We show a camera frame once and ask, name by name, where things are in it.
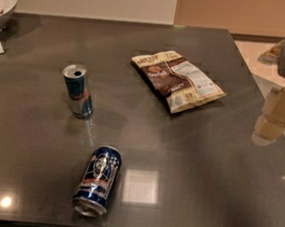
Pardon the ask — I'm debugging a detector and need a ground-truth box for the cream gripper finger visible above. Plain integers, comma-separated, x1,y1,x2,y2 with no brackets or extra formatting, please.
262,86,285,128
251,115,285,146

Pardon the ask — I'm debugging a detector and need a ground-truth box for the blue pepsi can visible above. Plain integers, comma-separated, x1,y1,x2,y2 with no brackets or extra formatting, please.
72,146,122,217

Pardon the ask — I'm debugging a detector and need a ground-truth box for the red bull can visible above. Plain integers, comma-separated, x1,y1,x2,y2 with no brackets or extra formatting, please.
63,64,93,119

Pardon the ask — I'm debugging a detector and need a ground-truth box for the brown white chip bag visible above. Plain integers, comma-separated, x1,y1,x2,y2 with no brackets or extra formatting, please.
132,50,226,114

